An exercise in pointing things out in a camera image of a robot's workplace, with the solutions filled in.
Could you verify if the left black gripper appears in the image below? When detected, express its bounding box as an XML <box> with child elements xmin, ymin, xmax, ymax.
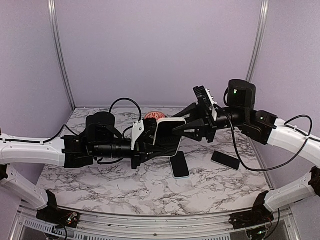
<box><xmin>93</xmin><ymin>137</ymin><xmax>168</xmax><ymax>169</ymax></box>

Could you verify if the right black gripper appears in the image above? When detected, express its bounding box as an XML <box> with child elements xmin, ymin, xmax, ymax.
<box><xmin>170</xmin><ymin>101</ymin><xmax>248</xmax><ymax>143</ymax></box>

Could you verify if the black smartphone teal edge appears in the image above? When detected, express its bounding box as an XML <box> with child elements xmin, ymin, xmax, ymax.
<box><xmin>154</xmin><ymin>119</ymin><xmax>186</xmax><ymax>157</ymax></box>

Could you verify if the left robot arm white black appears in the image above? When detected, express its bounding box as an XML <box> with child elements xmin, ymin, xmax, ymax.
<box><xmin>0</xmin><ymin>111</ymin><xmax>186</xmax><ymax>223</ymax></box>

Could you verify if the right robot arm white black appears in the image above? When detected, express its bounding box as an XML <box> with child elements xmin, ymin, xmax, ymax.
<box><xmin>173</xmin><ymin>79</ymin><xmax>320</xmax><ymax>224</ymax></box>

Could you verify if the red white patterned bowl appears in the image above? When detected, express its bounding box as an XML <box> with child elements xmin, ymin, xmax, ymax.
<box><xmin>144</xmin><ymin>111</ymin><xmax>166</xmax><ymax>120</ymax></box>

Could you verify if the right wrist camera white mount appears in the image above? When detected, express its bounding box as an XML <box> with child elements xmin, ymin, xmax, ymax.
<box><xmin>193</xmin><ymin>85</ymin><xmax>218</xmax><ymax>122</ymax></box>

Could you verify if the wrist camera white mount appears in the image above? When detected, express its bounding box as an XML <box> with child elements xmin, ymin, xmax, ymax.
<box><xmin>130</xmin><ymin>117</ymin><xmax>158</xmax><ymax>151</ymax></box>
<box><xmin>193</xmin><ymin>85</ymin><xmax>218</xmax><ymax>122</ymax></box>

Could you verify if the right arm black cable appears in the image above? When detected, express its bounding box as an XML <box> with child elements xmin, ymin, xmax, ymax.
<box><xmin>223</xmin><ymin>87</ymin><xmax>320</xmax><ymax>172</ymax></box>

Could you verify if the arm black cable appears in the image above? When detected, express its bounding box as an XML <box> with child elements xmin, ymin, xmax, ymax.
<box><xmin>223</xmin><ymin>87</ymin><xmax>320</xmax><ymax>172</ymax></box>
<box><xmin>0</xmin><ymin>97</ymin><xmax>142</xmax><ymax>166</ymax></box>

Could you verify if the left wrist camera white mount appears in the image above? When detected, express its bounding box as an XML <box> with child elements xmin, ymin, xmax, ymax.
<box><xmin>130</xmin><ymin>117</ymin><xmax>158</xmax><ymax>151</ymax></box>

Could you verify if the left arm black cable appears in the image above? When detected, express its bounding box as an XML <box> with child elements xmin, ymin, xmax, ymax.
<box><xmin>0</xmin><ymin>97</ymin><xmax>142</xmax><ymax>166</ymax></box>

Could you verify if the right aluminium frame post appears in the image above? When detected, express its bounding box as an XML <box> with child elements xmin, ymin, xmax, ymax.
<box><xmin>245</xmin><ymin>0</ymin><xmax>270</xmax><ymax>83</ymax></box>

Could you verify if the aluminium frame post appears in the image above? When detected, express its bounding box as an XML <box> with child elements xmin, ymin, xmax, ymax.
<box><xmin>245</xmin><ymin>0</ymin><xmax>270</xmax><ymax>83</ymax></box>
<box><xmin>47</xmin><ymin>0</ymin><xmax>76</xmax><ymax>111</ymax></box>

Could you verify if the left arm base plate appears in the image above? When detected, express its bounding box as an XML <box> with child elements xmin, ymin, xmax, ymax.
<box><xmin>36</xmin><ymin>207</ymin><xmax>80</xmax><ymax>228</ymax></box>

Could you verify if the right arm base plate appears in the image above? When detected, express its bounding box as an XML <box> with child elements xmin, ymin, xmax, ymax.
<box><xmin>228</xmin><ymin>210</ymin><xmax>274</xmax><ymax>230</ymax></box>

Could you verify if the front aluminium rail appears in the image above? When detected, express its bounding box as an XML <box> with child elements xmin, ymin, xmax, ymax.
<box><xmin>8</xmin><ymin>201</ymin><xmax>301</xmax><ymax>240</ymax></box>

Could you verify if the left aluminium frame post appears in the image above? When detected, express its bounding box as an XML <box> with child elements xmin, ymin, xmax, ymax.
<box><xmin>47</xmin><ymin>0</ymin><xmax>76</xmax><ymax>111</ymax></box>

